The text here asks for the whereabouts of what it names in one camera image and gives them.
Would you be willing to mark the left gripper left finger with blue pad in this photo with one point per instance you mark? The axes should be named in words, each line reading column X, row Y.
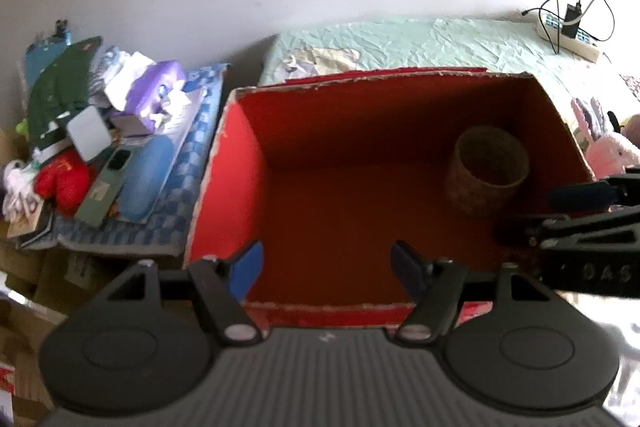
column 219, row 288

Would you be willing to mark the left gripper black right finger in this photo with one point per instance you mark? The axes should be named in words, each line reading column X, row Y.
column 435, row 287

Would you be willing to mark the blue checkered cloth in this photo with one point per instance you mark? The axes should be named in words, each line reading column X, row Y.
column 166, row 230

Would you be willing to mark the pink plush rabbit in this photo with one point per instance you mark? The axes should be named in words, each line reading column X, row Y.
column 608, row 152

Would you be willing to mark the blue oval case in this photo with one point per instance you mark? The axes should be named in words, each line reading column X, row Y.
column 145, row 178

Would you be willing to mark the green phone box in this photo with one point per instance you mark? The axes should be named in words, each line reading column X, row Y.
column 106, row 187

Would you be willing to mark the large red cardboard box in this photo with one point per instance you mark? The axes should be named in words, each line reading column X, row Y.
column 328, row 175

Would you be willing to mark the brown cardboard boxes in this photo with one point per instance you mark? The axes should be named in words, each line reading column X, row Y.
column 38, row 290

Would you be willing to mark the red plush toy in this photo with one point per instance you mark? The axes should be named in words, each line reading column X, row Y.
column 65, row 181

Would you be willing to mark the purple tissue pack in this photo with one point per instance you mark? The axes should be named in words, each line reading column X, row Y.
column 150, row 94

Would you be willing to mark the white square device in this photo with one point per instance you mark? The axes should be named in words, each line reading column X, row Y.
column 89, row 133

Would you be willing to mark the white glove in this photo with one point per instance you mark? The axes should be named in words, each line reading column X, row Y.
column 20, row 199

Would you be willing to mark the green cloth item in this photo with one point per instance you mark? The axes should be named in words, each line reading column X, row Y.
column 60, row 93

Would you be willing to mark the black charger with cable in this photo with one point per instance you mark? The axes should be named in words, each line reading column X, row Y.
column 569, row 24

